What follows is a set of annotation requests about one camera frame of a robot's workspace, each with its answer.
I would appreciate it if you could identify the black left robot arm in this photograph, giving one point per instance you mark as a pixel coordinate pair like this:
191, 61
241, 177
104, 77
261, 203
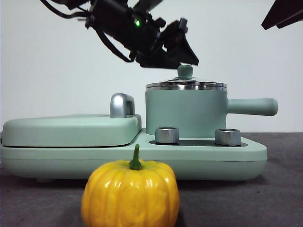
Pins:
123, 26

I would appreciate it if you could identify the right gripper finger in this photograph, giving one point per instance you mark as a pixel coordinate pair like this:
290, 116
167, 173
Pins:
281, 11
294, 19

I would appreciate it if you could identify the yellow toy pumpkin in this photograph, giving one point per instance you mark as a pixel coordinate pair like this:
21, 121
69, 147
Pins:
130, 196

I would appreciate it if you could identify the round silver control knob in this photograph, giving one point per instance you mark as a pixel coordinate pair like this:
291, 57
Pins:
166, 136
228, 137

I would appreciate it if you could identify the green breakfast machine base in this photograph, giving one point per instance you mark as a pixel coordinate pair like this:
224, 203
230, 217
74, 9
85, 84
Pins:
213, 160

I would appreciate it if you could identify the glass lid with green knob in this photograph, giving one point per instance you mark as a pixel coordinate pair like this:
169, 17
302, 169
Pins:
185, 73

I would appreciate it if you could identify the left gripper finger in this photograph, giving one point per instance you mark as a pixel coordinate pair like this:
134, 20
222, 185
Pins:
161, 62
180, 47

